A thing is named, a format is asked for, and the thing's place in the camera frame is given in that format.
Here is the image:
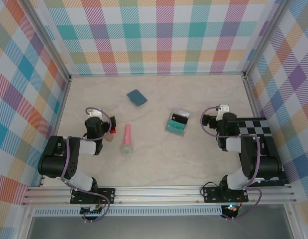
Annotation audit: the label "teal card holder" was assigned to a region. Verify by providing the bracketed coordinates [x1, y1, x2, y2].
[126, 90, 148, 107]

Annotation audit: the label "teal credit card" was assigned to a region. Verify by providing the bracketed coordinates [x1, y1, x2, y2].
[166, 120, 186, 134]

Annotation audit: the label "black credit card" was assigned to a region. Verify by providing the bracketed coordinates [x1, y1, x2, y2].
[170, 113, 188, 125]

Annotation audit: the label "black grey checkerboard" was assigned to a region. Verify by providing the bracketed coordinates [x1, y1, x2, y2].
[235, 117, 291, 187]

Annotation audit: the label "pink toy microphone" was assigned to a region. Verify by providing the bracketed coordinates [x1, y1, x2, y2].
[121, 123, 133, 157]

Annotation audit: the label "small circuit board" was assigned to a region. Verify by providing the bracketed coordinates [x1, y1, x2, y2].
[222, 204, 239, 214]
[80, 206, 105, 215]

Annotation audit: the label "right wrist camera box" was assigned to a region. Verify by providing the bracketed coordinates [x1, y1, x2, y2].
[202, 114, 217, 129]

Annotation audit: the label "aluminium frame side rail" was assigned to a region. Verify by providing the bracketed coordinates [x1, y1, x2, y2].
[38, 78, 72, 187]
[243, 74, 267, 119]

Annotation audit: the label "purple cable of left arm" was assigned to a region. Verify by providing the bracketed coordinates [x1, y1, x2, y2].
[60, 107, 113, 223]

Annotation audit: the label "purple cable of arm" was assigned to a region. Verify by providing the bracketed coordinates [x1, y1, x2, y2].
[60, 107, 113, 223]
[200, 106, 263, 221]

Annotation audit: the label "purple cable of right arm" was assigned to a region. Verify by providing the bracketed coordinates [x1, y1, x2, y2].
[200, 106, 263, 221]

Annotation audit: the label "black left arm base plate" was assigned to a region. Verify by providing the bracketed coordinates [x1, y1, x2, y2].
[70, 188, 116, 205]

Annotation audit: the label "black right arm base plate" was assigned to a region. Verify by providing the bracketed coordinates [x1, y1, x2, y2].
[202, 186, 249, 204]

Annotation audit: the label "aluminium frame bottom rail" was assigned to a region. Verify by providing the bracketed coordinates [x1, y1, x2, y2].
[69, 71, 246, 78]

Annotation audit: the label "long aluminium mounting rail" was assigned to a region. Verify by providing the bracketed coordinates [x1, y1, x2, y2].
[21, 185, 298, 206]

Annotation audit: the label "aluminium frame post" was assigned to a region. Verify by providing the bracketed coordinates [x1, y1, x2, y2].
[243, 0, 292, 77]
[20, 0, 72, 82]

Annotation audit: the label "white slotted cable duct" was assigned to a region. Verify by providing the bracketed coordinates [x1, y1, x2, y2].
[33, 208, 223, 217]

